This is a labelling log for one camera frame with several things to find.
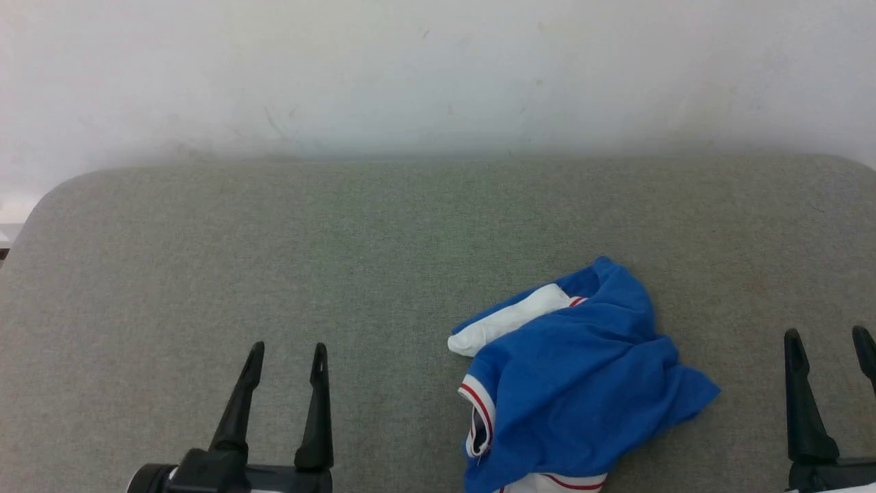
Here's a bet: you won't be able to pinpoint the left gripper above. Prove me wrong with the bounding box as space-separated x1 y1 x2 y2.
168 341 334 493

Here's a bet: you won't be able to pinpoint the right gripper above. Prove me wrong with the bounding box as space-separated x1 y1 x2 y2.
784 325 876 493

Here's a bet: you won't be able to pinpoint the blue shorts with white trim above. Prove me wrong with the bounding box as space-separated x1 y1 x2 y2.
448 256 721 493

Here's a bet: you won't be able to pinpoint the grey fabric sofa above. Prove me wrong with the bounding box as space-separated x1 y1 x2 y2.
0 154 876 493

